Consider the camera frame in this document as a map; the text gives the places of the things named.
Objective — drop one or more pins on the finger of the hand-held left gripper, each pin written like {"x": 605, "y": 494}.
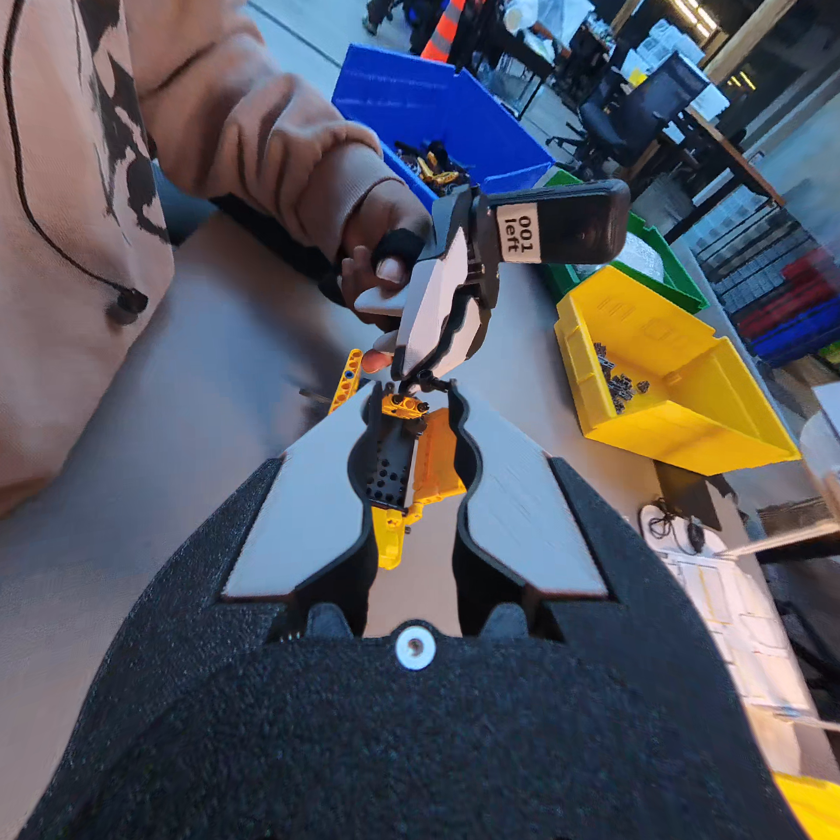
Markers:
{"x": 469, "y": 334}
{"x": 430, "y": 302}

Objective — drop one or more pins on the yellow plastic bin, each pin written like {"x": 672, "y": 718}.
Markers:
{"x": 814, "y": 810}
{"x": 689, "y": 420}

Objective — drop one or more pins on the rack of coloured storage bins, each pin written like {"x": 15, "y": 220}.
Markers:
{"x": 781, "y": 295}

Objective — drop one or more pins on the orange traffic cone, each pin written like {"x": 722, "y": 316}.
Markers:
{"x": 445, "y": 29}

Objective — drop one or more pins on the white book stand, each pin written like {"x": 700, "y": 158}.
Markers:
{"x": 787, "y": 539}

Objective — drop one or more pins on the grey desk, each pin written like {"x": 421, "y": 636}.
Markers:
{"x": 197, "y": 426}

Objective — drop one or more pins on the wooden top table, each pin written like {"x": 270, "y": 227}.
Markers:
{"x": 735, "y": 154}

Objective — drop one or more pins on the black office chair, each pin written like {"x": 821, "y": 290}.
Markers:
{"x": 630, "y": 118}

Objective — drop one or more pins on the clear bubble wrap bundle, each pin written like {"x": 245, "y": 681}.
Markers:
{"x": 640, "y": 259}

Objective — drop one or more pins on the green plastic bin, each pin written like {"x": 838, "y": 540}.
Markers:
{"x": 561, "y": 282}

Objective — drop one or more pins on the black yellow loose parts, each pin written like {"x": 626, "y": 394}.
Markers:
{"x": 433, "y": 170}

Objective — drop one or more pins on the heap of grey connector pieces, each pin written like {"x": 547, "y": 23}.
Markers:
{"x": 620, "y": 387}

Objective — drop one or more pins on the blue plastic bin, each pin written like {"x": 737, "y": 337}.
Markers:
{"x": 407, "y": 92}

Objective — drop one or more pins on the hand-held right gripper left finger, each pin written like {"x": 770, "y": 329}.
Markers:
{"x": 308, "y": 525}

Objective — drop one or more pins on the yellow toy robot model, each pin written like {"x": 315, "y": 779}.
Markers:
{"x": 433, "y": 466}

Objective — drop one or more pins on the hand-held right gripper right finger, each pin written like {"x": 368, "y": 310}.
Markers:
{"x": 525, "y": 525}

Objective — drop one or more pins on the black connector pin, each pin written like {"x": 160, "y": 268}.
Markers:
{"x": 426, "y": 379}

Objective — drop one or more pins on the person's left hand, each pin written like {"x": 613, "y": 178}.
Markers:
{"x": 367, "y": 223}

